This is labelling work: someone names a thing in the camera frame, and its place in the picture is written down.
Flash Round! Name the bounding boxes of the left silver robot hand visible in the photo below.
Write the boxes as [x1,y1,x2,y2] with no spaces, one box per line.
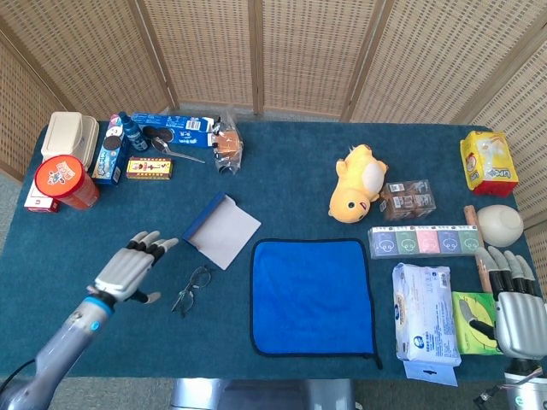
[87,230,179,305]

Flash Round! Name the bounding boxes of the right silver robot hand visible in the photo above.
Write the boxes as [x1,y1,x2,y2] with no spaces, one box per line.
[462,245,547,360]

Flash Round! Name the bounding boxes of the black thin-rimmed glasses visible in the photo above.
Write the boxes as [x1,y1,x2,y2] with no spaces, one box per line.
[170,265,214,318]

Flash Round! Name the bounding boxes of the blue glasses case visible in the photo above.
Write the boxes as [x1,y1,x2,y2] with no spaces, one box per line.
[182,191,262,271]

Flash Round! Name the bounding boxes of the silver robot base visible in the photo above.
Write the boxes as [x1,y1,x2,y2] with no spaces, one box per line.
[169,378,358,410]

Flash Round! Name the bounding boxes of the green tissue box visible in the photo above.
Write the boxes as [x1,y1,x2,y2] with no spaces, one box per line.
[451,290,504,356]

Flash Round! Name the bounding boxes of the white wet wipes pack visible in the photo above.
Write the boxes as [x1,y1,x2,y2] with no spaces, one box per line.
[391,262,462,388]

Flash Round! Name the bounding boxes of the beige bowl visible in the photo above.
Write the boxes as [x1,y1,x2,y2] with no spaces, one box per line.
[476,204,525,248]

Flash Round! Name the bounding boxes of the red and white box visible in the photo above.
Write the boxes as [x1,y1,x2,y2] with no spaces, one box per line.
[23,187,61,214]

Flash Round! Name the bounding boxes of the yellow and red box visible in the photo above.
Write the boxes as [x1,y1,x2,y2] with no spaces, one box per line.
[126,156,174,181]

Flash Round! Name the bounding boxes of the short blue cookie box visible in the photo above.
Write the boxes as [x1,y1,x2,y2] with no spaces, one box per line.
[91,114,132,186]

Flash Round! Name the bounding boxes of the red cylindrical snack can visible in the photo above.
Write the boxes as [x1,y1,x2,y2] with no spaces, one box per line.
[33,154,101,211]

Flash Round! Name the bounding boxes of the wooden rolling pin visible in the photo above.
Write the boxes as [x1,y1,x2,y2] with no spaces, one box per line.
[463,205,497,296]

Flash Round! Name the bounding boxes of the multicolour tissue pack row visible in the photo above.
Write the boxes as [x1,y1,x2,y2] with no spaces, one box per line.
[368,225,485,261]

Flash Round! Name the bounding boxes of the metal spoon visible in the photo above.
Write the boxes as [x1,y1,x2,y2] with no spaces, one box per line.
[150,137,207,165]

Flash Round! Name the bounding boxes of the blue spray bottle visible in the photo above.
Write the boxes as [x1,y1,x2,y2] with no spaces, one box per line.
[117,111,150,154]

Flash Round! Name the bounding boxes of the beige plastic lunch box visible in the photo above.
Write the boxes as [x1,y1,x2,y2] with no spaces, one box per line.
[40,111,100,172]

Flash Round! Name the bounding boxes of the long blue cookie box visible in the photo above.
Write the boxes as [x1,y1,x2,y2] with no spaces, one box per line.
[130,112,219,149]

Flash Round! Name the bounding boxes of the yellow and red snack bag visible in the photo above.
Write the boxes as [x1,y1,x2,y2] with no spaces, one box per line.
[459,130,520,199]

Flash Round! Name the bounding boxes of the clear bag of bread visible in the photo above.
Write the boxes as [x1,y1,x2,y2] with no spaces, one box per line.
[211,108,244,176]

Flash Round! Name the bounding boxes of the clear box of brown snacks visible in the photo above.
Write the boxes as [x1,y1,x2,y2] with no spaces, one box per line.
[379,179,437,222]

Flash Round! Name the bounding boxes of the teal tablecloth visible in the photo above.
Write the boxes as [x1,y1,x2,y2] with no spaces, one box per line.
[0,121,547,381]

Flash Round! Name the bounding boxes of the blue microfibre cloth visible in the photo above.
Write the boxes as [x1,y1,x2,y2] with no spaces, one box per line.
[250,237,384,371]

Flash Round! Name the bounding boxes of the yellow plush toy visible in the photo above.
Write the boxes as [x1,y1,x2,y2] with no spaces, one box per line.
[327,143,389,225]

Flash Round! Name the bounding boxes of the wicker folding screen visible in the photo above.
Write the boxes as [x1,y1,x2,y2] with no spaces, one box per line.
[0,0,547,300]

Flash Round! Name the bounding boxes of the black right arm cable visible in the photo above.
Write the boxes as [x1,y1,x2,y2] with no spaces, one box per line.
[473,383,510,403]

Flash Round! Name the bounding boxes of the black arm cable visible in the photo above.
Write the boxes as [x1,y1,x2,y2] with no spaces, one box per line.
[473,383,510,403]
[0,358,38,381]

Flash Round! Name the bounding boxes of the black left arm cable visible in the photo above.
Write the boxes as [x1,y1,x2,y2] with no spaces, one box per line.
[0,358,38,381]

